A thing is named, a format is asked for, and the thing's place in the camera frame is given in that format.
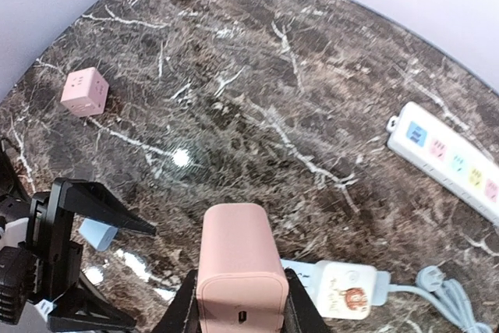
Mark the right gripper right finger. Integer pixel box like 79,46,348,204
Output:
282,268,331,333

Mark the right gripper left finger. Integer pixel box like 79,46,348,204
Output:
151,269,201,333

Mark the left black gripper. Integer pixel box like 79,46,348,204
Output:
0,177,157,333

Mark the blue plug adapter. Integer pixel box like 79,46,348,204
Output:
79,218,118,252

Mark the white cube socket adapter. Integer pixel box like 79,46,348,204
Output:
309,260,377,320

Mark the pink plug adapter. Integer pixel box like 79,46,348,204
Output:
196,203,289,332

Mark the pink cube socket adapter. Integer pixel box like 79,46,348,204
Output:
60,67,109,118

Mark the white colourful power strip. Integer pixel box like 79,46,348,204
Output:
386,102,499,225

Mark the grey power strip cable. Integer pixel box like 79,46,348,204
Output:
388,265,494,333

